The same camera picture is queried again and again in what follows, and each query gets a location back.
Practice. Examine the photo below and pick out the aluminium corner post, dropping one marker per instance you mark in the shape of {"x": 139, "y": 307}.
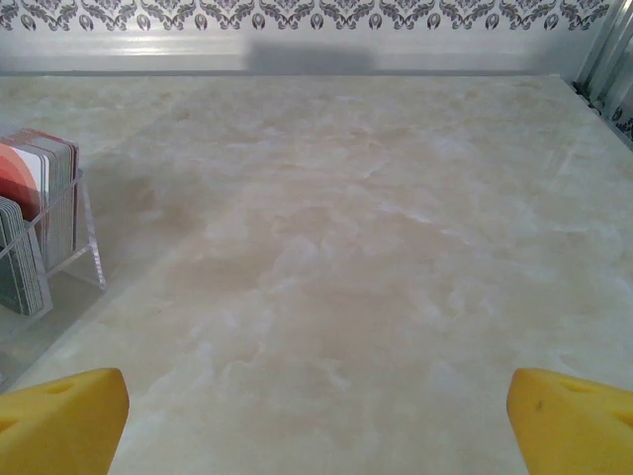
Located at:
{"x": 608, "y": 59}

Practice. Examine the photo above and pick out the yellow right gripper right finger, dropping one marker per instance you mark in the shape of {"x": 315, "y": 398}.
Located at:
{"x": 578, "y": 430}

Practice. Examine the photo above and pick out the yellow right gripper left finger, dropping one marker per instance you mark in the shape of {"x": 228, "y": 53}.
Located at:
{"x": 59, "y": 425}

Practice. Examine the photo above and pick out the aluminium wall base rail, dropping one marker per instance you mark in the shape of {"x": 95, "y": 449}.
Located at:
{"x": 148, "y": 54}

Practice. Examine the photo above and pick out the clear acrylic card box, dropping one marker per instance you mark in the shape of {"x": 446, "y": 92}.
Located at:
{"x": 94, "y": 257}

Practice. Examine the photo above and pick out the red white card stack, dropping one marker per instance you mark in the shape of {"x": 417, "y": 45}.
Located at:
{"x": 20, "y": 168}

